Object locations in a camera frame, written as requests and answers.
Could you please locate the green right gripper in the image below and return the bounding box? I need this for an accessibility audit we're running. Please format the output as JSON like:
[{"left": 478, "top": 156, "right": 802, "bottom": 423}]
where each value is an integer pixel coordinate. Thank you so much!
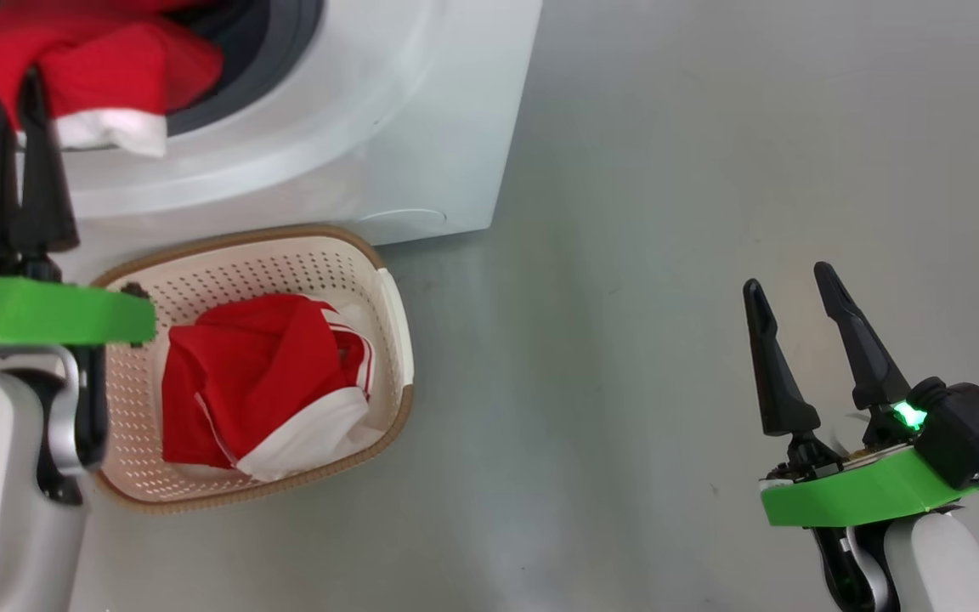
[{"left": 742, "top": 261, "right": 979, "bottom": 528}]

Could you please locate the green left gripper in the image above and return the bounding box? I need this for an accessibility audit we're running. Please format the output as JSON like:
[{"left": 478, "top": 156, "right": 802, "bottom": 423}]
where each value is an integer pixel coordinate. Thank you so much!
[{"left": 0, "top": 66, "right": 157, "bottom": 348}]

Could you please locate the red and white garment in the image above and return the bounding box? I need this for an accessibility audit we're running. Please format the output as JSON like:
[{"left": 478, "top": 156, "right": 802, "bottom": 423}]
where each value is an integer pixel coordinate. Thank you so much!
[
  {"left": 0, "top": 4, "right": 225, "bottom": 160},
  {"left": 152, "top": 293, "right": 376, "bottom": 483}
]

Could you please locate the cream laundry basket brown rim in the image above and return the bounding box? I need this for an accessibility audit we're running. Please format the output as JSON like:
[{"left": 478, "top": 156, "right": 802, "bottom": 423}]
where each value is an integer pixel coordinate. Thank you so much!
[{"left": 86, "top": 224, "right": 416, "bottom": 514}]

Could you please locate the white front-load washing machine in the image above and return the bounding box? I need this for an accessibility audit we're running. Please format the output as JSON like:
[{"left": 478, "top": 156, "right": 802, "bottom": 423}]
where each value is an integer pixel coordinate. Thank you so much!
[{"left": 0, "top": 0, "right": 544, "bottom": 281}]

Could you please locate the grey rubber drum gasket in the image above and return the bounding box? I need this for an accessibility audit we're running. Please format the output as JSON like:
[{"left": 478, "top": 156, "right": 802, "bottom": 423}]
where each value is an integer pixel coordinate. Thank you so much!
[{"left": 162, "top": 0, "right": 326, "bottom": 137}]

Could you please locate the round white filter cover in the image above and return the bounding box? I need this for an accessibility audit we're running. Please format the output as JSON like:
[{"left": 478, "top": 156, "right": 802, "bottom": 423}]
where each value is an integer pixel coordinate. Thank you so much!
[{"left": 360, "top": 208, "right": 450, "bottom": 230}]

